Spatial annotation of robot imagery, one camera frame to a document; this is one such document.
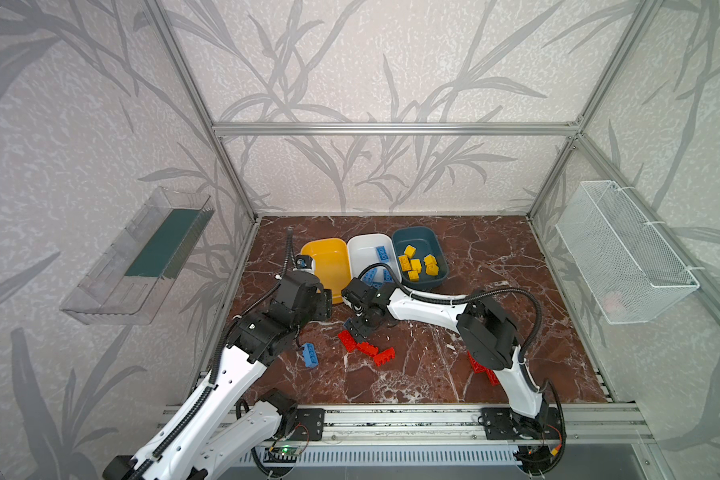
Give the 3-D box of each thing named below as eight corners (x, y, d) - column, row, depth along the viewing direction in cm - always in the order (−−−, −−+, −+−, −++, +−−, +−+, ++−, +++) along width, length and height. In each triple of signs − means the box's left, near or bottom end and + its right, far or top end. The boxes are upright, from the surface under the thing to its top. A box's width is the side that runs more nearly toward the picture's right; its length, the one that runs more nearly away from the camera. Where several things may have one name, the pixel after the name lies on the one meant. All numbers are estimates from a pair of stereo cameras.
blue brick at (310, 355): (306, 370, 84) (304, 366, 82) (303, 347, 88) (301, 344, 86) (319, 365, 85) (318, 362, 83) (315, 344, 89) (314, 340, 87)
